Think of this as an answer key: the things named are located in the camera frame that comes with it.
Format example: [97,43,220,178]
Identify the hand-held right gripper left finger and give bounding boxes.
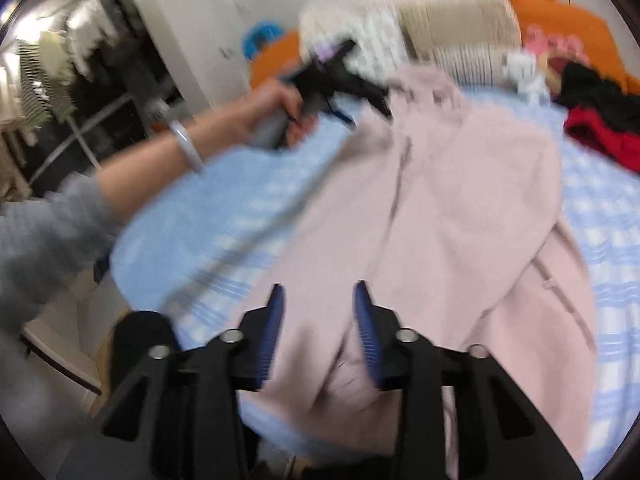
[55,284,287,480]

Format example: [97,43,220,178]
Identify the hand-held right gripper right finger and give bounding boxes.
[353,280,586,480]

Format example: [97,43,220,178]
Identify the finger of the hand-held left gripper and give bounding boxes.
[350,77,393,118]

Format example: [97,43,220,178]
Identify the pink hooded jacket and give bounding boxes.
[227,67,598,471]

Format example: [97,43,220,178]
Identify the person's left forearm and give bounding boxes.
[0,95,251,341]

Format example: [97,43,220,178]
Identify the clothes rack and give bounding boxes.
[0,0,186,196]

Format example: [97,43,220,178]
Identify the person's left hand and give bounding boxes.
[235,81,318,147]

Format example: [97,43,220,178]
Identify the white floral pillow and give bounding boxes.
[345,10,406,81]

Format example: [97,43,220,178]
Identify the white plush toy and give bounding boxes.
[505,52,551,103]

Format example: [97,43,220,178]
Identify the blue checked bed sheet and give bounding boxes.
[107,85,640,476]

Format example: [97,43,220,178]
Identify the pink plush bear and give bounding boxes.
[522,22,591,91]

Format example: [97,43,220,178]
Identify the black garment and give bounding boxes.
[552,62,640,133]

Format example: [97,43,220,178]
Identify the red garment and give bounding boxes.
[564,105,640,176]

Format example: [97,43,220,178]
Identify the striped hanging garment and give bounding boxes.
[17,35,66,126]

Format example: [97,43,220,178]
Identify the blue swim ring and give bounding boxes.
[242,21,283,58]

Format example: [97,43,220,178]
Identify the white bracelet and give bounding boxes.
[167,120,206,176]

